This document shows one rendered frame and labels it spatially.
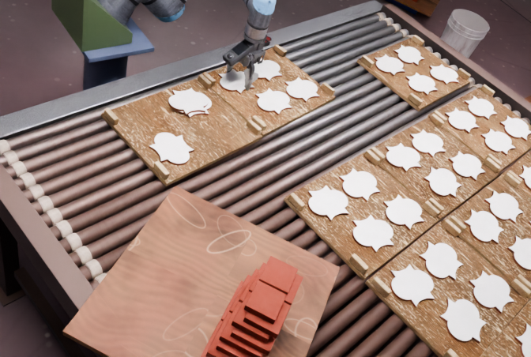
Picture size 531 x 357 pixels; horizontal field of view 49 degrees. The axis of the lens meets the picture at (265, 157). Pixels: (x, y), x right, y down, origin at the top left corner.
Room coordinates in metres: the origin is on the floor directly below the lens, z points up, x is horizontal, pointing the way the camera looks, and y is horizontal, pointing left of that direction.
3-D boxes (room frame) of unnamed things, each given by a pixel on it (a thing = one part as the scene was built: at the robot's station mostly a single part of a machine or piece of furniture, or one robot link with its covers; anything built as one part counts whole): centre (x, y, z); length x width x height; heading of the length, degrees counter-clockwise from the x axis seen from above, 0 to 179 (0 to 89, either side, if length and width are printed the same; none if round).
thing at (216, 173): (1.63, -0.11, 0.90); 1.95 x 0.05 x 0.05; 147
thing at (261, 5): (1.74, 0.18, 1.24); 0.09 x 0.08 x 0.11; 34
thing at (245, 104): (1.76, 0.08, 0.93); 0.41 x 0.35 x 0.02; 149
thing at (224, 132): (1.40, 0.29, 0.93); 0.41 x 0.35 x 0.02; 148
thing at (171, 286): (0.76, 0.00, 1.03); 0.50 x 0.50 x 0.02; 82
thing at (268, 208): (1.52, -0.27, 0.90); 1.95 x 0.05 x 0.05; 147
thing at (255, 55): (1.74, 0.18, 1.08); 0.09 x 0.08 x 0.12; 149
